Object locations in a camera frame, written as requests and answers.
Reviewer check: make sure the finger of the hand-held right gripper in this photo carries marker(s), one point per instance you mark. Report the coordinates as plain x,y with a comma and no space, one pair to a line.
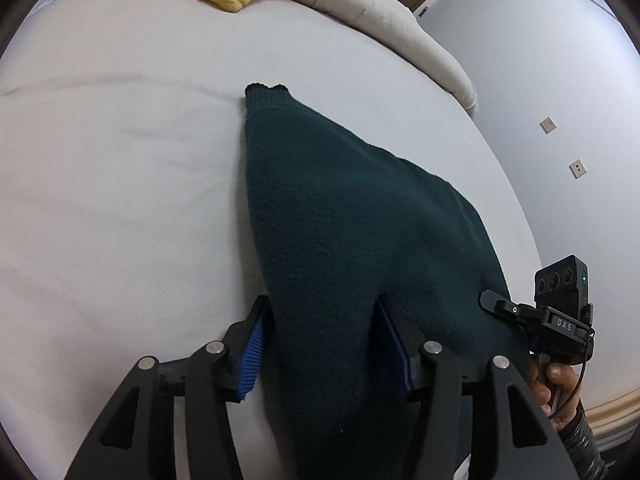
500,304

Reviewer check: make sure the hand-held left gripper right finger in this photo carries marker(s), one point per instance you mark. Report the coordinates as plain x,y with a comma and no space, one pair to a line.
397,355

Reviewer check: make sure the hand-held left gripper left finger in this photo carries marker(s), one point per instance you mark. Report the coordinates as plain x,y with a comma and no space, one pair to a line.
252,355

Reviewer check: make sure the dark green knitted sweater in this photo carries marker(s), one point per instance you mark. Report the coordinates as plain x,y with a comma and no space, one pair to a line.
350,210

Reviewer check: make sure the person's right hand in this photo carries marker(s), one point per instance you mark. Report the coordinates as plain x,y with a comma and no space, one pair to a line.
562,385

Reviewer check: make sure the beige baseboard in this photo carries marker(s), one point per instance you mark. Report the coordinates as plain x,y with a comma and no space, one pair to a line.
615,412

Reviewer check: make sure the white bed sheet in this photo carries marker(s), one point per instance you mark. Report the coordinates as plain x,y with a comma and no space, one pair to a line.
125,160

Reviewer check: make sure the beige duvet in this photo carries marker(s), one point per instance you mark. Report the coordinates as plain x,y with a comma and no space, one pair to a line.
390,25

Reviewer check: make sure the beige wall socket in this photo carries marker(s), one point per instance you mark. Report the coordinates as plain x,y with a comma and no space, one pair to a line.
548,125
578,169

